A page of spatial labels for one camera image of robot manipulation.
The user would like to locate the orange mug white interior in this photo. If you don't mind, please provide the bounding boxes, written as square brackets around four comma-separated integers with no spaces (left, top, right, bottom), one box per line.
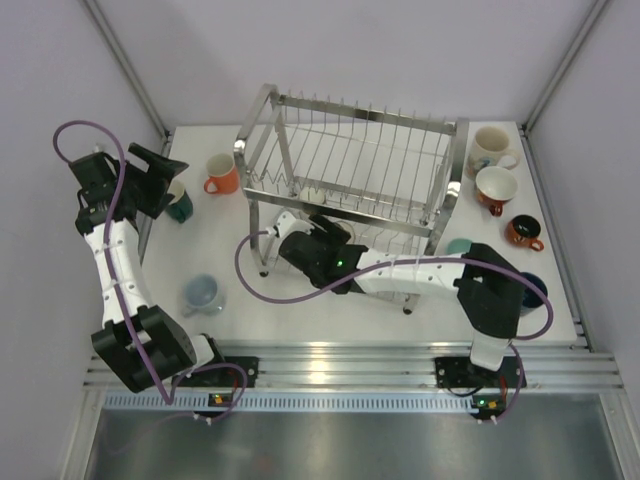
[203,154,239,195]

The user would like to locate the small cream steel tumbler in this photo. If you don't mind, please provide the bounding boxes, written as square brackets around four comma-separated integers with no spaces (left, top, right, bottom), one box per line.
[334,220,356,244]

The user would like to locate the dark teal mug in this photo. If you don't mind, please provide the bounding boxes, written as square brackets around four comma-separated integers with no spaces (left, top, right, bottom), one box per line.
[165,180,194,224]

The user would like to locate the stainless steel dish rack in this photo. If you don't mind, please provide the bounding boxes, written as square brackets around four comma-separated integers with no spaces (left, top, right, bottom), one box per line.
[233,84,469,311]

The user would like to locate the white cup orange handle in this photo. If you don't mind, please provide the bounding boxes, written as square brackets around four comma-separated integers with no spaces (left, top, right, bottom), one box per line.
[474,166,518,217]

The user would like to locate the navy blue mug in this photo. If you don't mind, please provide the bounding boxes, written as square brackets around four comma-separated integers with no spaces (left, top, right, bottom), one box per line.
[520,272,548,317]

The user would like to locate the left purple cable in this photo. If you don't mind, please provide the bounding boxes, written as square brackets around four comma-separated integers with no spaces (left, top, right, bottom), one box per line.
[53,119,249,426]

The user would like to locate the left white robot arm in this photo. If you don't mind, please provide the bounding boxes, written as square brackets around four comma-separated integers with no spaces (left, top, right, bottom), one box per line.
[70,143,228,393]

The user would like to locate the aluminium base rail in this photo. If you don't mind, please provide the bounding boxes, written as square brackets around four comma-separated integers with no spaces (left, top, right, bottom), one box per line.
[82,339,626,401]

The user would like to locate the white steel cup wood band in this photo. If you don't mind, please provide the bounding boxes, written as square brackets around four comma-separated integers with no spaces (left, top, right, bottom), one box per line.
[298,187,326,204]

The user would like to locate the orange cup black interior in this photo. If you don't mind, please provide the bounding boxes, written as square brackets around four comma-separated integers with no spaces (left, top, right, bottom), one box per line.
[505,214,545,252]

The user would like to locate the cream floral mug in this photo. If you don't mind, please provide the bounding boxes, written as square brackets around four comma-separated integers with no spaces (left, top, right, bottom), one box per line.
[466,126,521,179]

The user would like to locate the white slotted cable duct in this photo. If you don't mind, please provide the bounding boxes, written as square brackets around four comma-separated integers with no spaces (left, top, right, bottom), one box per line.
[103,391,498,413]

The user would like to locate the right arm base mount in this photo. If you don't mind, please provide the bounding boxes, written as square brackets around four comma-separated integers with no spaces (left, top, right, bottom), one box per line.
[434,356,527,391]

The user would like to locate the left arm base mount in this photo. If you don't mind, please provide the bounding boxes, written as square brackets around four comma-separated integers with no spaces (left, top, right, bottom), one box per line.
[213,356,260,388]

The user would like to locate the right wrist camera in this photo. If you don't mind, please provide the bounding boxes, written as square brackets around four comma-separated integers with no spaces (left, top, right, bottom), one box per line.
[266,209,313,239]

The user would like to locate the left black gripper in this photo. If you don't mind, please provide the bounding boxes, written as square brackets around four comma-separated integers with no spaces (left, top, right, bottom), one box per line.
[113,144,187,218]

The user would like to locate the light blue mug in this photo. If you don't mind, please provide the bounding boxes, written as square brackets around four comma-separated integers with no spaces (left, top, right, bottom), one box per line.
[181,274,226,317]

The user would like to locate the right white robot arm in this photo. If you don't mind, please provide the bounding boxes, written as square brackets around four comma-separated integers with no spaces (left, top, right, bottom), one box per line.
[274,211,525,386]

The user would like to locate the mint green mug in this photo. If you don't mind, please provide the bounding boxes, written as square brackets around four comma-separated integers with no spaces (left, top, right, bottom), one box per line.
[446,238,473,255]

